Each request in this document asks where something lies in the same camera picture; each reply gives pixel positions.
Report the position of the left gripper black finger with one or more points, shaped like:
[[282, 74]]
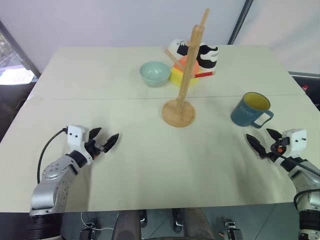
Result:
[[111, 143], [95, 133]]

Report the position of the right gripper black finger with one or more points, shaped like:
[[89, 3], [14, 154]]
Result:
[[274, 135], [256, 145]]

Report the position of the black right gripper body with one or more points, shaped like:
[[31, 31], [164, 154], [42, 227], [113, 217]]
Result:
[[275, 151]]

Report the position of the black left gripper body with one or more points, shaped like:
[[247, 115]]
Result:
[[93, 147]]

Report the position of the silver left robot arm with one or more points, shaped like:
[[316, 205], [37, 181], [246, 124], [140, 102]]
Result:
[[50, 185]]

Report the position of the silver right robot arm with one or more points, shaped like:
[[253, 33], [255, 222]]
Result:
[[306, 180]]

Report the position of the wooden mug tree stand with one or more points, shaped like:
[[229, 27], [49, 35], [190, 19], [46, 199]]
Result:
[[178, 112]]

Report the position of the blue mug with yellow inside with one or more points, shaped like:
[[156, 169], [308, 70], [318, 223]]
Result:
[[243, 113]]

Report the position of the dark side table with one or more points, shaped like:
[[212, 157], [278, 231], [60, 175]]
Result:
[[308, 86]]

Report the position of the pale teal bowl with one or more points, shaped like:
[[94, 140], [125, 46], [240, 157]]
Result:
[[154, 73]]

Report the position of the yellow block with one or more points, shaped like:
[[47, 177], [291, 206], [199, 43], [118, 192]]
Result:
[[176, 77]]

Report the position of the white and black printed mug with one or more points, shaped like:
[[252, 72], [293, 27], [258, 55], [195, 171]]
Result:
[[176, 47], [208, 58]]

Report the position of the orange rounded object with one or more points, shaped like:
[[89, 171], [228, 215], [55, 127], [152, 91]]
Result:
[[182, 62]]

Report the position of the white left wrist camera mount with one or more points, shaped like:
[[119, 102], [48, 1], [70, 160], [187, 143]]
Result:
[[76, 136]]

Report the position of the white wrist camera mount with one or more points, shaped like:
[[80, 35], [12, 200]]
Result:
[[296, 141], [76, 136]]

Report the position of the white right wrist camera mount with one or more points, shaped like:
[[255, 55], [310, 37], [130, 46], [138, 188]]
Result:
[[296, 141]]

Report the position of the black metal bracket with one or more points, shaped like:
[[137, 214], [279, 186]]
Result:
[[232, 230], [88, 231]]

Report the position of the dark window frame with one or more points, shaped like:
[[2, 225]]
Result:
[[21, 52]]

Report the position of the dark wall post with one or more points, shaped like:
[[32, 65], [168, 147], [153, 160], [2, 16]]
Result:
[[238, 22]]

